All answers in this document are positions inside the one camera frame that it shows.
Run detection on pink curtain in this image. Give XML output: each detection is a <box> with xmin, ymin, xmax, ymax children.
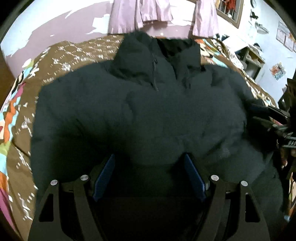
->
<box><xmin>192</xmin><ymin>0</ymin><xmax>218</xmax><ymax>38</ymax></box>
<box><xmin>108</xmin><ymin>0</ymin><xmax>173</xmax><ymax>35</ymax></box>

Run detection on black padded jacket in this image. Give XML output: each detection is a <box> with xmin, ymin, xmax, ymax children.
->
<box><xmin>31</xmin><ymin>32</ymin><xmax>284</xmax><ymax>240</ymax></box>

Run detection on round wall clock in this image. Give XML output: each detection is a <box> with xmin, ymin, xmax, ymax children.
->
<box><xmin>250</xmin><ymin>0</ymin><xmax>256</xmax><ymax>8</ymax></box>

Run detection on wooden shelf unit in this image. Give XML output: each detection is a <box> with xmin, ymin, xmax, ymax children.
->
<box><xmin>235</xmin><ymin>45</ymin><xmax>265</xmax><ymax>80</ymax></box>

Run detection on brown wooden window frame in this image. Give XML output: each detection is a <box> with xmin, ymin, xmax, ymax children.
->
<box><xmin>215</xmin><ymin>0</ymin><xmax>244</xmax><ymax>29</ymax></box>

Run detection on colourful wall sticker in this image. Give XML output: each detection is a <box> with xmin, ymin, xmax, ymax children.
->
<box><xmin>270</xmin><ymin>62</ymin><xmax>286</xmax><ymax>80</ymax></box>

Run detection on wall calendar poster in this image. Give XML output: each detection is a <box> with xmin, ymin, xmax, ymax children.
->
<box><xmin>276</xmin><ymin>22</ymin><xmax>296</xmax><ymax>52</ymax></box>

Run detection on colourful cartoon bedspread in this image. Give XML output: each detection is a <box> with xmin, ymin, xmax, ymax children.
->
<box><xmin>0</xmin><ymin>34</ymin><xmax>292</xmax><ymax>239</ymax></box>

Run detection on person's hand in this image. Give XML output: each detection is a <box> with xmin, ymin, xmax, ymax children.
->
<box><xmin>280</xmin><ymin>148</ymin><xmax>287</xmax><ymax>169</ymax></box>

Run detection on red clothes outside window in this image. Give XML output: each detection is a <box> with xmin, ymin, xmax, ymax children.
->
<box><xmin>223</xmin><ymin>0</ymin><xmax>236</xmax><ymax>11</ymax></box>

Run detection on brown wooden headboard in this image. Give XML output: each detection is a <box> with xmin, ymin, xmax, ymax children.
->
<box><xmin>0</xmin><ymin>50</ymin><xmax>15</xmax><ymax>107</ymax></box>

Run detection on right pink curtain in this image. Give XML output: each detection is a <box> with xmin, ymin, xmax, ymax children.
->
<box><xmin>192</xmin><ymin>0</ymin><xmax>218</xmax><ymax>38</ymax></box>

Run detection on left pink curtain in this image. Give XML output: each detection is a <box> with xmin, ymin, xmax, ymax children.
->
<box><xmin>108</xmin><ymin>0</ymin><xmax>173</xmax><ymax>35</ymax></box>

